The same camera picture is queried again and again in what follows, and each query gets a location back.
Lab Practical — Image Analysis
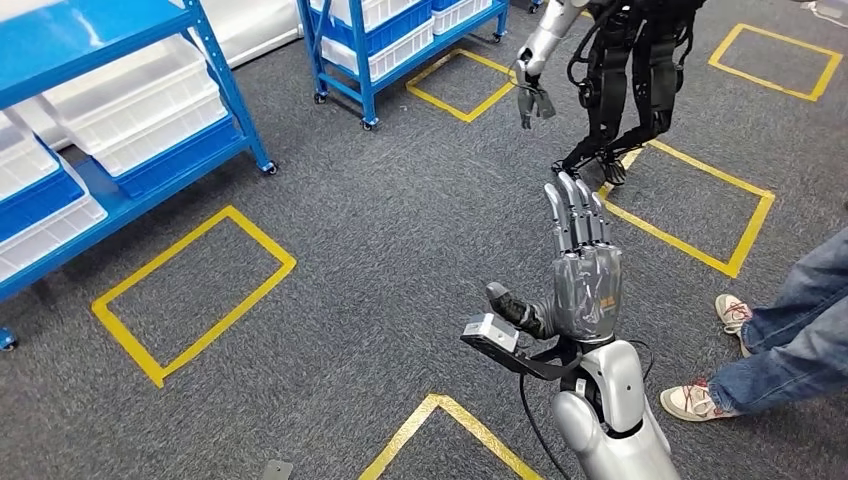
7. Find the yellow floor tape square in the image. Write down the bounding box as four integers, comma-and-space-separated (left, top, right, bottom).
706, 22, 845, 104
90, 203, 299, 390
596, 137, 777, 280
404, 47, 519, 125
357, 392, 546, 480

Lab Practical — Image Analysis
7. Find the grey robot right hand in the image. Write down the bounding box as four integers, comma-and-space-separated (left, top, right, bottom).
485, 170, 625, 344

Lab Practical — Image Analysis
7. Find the person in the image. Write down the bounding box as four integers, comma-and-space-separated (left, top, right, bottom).
659, 227, 848, 424

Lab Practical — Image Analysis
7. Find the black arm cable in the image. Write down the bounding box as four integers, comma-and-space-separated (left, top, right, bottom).
517, 339, 657, 480

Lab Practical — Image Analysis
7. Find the blue metal shelf rack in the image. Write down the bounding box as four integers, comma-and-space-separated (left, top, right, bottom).
0, 0, 280, 352

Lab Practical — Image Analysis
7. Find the grey humanoid robot hand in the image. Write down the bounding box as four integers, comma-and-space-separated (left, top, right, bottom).
514, 61, 558, 131

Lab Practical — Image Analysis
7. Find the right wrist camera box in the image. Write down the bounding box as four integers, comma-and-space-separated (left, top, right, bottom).
460, 312, 584, 384

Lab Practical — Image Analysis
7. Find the blue metal cart frame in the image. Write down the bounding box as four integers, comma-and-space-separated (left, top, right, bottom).
295, 0, 512, 132

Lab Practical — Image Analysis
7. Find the white ribbed plastic crate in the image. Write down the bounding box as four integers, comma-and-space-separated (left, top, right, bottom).
320, 15, 437, 83

